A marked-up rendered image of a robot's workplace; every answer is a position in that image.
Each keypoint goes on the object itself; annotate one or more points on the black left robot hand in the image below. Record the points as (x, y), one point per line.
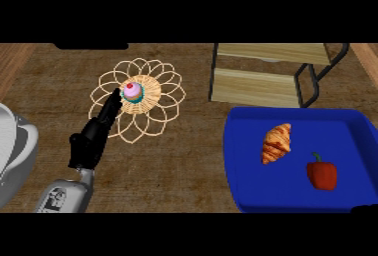
(90, 140)

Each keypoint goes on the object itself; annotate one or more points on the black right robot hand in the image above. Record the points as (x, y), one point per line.
(366, 209)

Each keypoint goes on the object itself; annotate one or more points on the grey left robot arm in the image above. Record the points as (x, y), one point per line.
(66, 195)

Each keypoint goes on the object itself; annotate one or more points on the red bell pepper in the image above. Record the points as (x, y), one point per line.
(322, 175)

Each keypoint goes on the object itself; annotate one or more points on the blue tray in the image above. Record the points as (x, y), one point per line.
(295, 186)

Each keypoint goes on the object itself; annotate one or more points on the wooden tiered shelf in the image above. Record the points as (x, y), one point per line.
(255, 85)

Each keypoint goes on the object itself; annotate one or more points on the pale grey rounded appliance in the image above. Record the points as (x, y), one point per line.
(15, 153)

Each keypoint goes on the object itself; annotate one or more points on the pink frosted cupcake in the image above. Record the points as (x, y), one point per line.
(131, 92)

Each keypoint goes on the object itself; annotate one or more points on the wicker flower-shaped basket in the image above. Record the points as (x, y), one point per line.
(147, 100)

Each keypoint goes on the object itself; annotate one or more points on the golden croissant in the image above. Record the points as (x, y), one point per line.
(276, 143)

